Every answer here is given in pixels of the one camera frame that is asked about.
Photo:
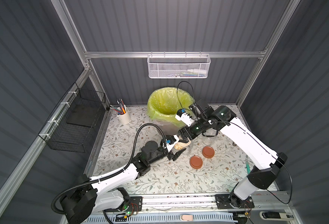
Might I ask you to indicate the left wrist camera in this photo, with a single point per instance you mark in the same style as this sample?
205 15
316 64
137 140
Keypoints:
170 142

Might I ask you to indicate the oatmeal jar with terracotta lid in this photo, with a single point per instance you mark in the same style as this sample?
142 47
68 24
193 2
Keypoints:
209 140

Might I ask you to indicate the white wire wall basket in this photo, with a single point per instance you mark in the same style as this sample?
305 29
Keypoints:
175 66

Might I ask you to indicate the green pen on table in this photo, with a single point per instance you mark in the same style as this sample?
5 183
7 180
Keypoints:
247 165

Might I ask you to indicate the white tube in basket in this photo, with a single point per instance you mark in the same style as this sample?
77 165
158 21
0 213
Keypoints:
198 72

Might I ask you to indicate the white pen cup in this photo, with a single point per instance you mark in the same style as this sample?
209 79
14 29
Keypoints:
124 119

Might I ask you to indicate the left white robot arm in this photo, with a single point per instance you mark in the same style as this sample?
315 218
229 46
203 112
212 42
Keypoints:
103 192

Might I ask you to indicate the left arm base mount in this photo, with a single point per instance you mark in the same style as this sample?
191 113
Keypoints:
133 204

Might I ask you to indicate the black wire side basket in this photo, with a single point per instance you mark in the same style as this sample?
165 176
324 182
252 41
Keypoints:
76 127

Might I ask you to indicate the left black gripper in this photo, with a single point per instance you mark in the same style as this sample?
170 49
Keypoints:
169 152

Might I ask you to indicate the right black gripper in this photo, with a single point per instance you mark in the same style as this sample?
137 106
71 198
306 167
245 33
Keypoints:
183 134

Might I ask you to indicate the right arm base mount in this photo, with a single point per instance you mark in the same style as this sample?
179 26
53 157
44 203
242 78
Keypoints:
231 201

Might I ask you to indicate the grey bin with green bag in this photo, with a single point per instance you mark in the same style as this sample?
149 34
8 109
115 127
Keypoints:
163 105

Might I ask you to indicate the pens in cup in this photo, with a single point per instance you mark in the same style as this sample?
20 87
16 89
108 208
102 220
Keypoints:
120 109

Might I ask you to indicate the oatmeal jar with beige lid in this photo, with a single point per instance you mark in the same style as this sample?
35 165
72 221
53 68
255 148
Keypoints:
182 145

